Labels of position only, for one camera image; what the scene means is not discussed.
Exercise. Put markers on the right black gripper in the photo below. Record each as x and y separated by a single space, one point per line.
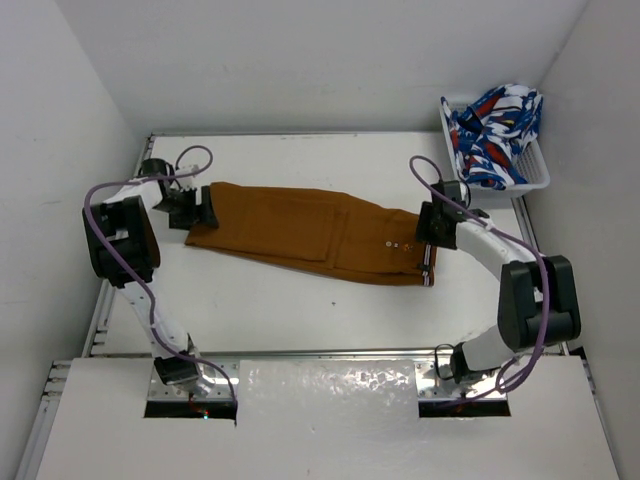
424 233

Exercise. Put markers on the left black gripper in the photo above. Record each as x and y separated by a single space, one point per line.
195 213

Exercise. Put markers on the brown trousers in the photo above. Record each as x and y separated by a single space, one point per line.
327 233

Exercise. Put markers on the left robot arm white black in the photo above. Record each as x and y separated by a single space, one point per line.
124 251

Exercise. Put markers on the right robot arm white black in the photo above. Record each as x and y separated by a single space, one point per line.
537 303

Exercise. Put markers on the blue red white patterned garment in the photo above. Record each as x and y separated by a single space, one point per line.
489 132

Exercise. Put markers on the white plastic basket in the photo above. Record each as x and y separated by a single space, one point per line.
530 165

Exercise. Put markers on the white front cover panel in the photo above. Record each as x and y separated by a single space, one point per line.
324 420

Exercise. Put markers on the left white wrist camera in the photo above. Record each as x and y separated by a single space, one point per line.
185 177

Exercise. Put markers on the right silver arm base plate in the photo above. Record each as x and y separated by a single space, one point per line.
435 382

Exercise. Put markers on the left silver arm base plate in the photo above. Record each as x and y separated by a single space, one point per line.
212 386

